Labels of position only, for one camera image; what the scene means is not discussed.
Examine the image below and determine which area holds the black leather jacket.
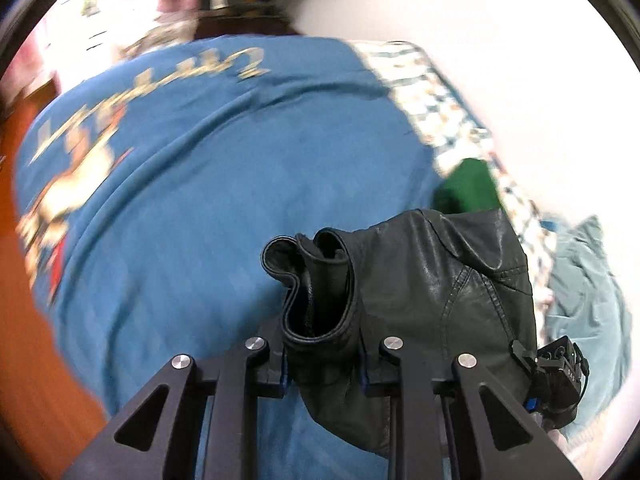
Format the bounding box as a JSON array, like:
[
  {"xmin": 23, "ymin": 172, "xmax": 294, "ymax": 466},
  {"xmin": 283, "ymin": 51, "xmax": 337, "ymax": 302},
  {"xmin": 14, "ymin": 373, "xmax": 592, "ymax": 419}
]
[{"xmin": 262, "ymin": 209, "xmax": 536, "ymax": 455}]

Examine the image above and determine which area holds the patterned white bed sheet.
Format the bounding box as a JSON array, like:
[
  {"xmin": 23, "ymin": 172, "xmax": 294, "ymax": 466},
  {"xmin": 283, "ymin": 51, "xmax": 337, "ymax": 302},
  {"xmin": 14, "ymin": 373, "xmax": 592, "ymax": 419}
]
[{"xmin": 348, "ymin": 40, "xmax": 556, "ymax": 313}]

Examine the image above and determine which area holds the light teal cloth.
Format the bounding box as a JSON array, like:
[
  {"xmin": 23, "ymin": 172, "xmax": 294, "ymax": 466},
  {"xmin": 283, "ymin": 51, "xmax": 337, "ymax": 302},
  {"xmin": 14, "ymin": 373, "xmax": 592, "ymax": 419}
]
[{"xmin": 544, "ymin": 216, "xmax": 632, "ymax": 442}]

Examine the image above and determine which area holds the green sweatshirt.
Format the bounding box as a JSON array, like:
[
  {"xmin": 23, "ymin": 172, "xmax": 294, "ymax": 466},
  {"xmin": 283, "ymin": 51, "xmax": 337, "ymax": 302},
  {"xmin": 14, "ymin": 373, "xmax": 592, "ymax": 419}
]
[{"xmin": 432, "ymin": 158, "xmax": 501, "ymax": 214}]

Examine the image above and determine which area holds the blue striped bed cover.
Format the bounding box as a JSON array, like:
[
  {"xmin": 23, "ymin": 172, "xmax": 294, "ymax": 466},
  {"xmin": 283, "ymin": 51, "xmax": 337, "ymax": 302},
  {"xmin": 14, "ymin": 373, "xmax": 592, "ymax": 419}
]
[{"xmin": 12, "ymin": 34, "xmax": 452, "ymax": 480}]

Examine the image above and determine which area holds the brown wooden bed frame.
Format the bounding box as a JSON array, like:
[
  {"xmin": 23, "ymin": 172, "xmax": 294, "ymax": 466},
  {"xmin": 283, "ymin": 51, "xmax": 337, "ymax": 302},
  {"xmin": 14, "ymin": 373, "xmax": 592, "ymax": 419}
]
[{"xmin": 0, "ymin": 79, "xmax": 109, "ymax": 480}]

